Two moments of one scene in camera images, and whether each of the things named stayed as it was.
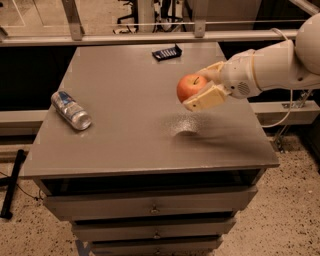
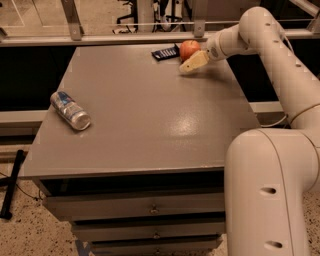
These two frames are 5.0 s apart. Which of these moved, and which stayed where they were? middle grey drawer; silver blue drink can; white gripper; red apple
Moved: white gripper; red apple
Stayed: silver blue drink can; middle grey drawer
